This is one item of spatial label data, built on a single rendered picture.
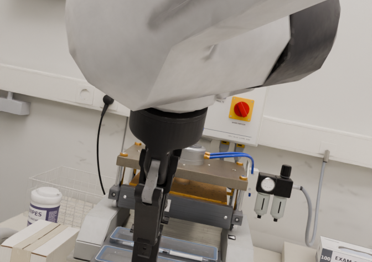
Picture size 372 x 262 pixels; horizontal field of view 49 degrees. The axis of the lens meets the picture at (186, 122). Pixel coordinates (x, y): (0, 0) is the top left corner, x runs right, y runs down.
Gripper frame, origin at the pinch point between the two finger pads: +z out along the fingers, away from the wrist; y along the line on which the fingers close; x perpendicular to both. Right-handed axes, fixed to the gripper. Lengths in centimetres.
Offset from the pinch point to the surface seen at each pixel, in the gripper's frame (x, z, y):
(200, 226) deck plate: 7, 34, -43
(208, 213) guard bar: 7.7, 16.5, -28.3
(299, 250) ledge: 42, 59, -70
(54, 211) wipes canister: -34, 47, -50
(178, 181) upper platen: 0.1, 17.2, -37.3
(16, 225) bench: -47, 59, -53
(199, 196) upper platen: 5.2, 15.1, -31.1
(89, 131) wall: -41, 48, -96
